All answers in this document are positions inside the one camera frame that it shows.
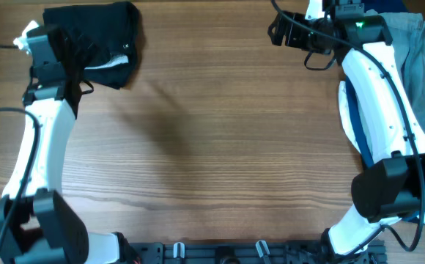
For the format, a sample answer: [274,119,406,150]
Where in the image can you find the black shorts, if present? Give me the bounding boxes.
[42,1,140,89]

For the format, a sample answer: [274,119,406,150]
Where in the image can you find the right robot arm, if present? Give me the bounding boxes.
[267,1,425,260]

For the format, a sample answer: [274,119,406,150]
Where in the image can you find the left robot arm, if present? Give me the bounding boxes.
[0,22,139,263]

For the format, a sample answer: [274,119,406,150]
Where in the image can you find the blue garment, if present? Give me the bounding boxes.
[344,0,425,222]

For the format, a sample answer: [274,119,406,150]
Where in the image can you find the right black camera cable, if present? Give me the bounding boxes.
[270,0,425,253]

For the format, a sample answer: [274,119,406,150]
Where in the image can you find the black camera cable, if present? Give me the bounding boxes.
[0,43,43,264]
[270,0,425,253]

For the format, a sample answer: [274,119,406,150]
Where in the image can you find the left black camera cable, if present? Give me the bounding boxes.
[0,43,43,264]

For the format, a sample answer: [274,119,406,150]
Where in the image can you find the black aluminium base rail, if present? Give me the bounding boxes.
[131,241,388,264]

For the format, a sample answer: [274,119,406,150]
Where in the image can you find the right grey rail clip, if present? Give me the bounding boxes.
[255,240,271,264]

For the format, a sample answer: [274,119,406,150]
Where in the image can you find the grey rail clip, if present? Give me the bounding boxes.
[173,242,185,259]
[255,240,271,264]

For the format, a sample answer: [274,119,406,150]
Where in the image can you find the left grey rail clip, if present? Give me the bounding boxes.
[173,242,185,259]

